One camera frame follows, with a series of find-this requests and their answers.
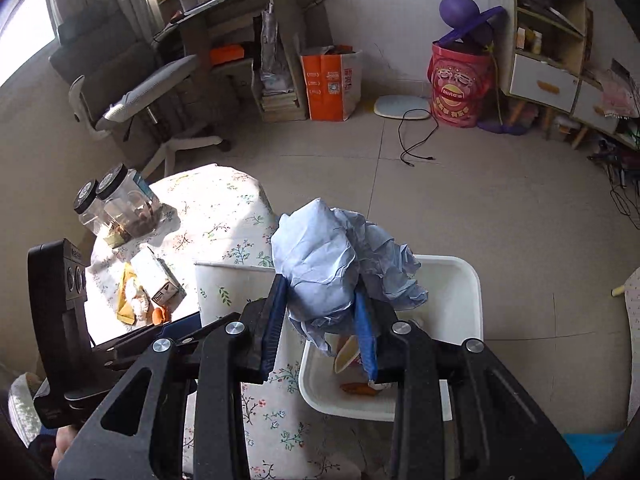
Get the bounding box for white round floor scale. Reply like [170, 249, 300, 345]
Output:
[373, 95, 432, 121]

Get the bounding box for wooden computer desk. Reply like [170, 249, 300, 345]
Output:
[151, 0, 334, 122]

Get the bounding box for white plastic bin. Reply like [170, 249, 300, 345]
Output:
[298, 255, 484, 423]

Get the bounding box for black cable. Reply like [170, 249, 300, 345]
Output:
[397, 109, 442, 167]

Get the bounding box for floral tablecloth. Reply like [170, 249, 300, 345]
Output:
[85, 162, 363, 480]

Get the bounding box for pink cloth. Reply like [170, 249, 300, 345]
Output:
[600, 59, 640, 122]

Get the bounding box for white leaf-print paper cup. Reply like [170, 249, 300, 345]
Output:
[194, 259, 282, 327]

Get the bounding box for stack of books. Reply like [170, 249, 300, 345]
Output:
[257, 87, 309, 123]

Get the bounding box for pale blue paper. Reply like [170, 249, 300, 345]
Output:
[270, 198, 430, 357]

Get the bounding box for orange cardboard box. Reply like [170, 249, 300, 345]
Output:
[300, 45, 364, 122]

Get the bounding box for clear plastic bag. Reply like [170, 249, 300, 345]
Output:
[256, 4, 297, 97]

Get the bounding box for orange box under desk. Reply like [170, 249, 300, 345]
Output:
[209, 45, 249, 67]

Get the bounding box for grey office chair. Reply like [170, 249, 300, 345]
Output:
[68, 54, 234, 177]

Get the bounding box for tangle of black cables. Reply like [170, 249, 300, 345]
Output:
[587, 137, 640, 223]

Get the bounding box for small milk carton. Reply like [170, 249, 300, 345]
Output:
[129, 246, 187, 307]

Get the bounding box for white wooden shelf cabinet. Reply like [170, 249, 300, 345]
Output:
[499, 0, 640, 152]

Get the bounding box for clear jar with black lid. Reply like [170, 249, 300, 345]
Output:
[72, 179, 110, 237]
[95, 162, 162, 237]

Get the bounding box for red printed bucket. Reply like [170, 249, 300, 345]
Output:
[426, 41, 497, 129]

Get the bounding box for orange sausage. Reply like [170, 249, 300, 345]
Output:
[340, 382, 383, 397]

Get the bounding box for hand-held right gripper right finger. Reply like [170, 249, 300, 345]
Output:
[352, 287, 586, 480]

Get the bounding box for yellow snack wrapper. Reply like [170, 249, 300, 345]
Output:
[116, 261, 152, 324]

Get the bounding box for purple ball toy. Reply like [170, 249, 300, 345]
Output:
[432, 0, 507, 47]

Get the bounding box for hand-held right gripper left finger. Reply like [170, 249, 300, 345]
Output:
[54, 274, 292, 480]

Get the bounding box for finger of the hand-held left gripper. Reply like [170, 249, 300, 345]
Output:
[174, 311, 242, 347]
[92, 310, 202, 353]

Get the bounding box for grey armchair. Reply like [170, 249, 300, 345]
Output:
[48, 22, 163, 113]

